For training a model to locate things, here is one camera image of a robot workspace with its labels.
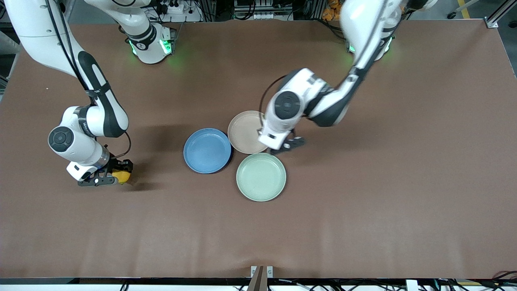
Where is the orange snack bag pile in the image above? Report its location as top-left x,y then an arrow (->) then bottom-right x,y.
322,0 -> 344,21

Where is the light green plate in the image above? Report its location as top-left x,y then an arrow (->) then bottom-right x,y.
236,152 -> 287,202

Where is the white power strip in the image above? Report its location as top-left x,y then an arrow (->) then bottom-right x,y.
156,0 -> 186,15

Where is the blue plate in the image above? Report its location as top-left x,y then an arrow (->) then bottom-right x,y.
183,128 -> 232,174

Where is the beige plate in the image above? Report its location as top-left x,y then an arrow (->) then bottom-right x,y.
227,110 -> 268,154

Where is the brown table cover sheet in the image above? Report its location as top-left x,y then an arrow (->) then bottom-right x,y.
0,20 -> 517,279

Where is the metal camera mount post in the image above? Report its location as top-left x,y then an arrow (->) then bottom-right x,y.
247,266 -> 274,291

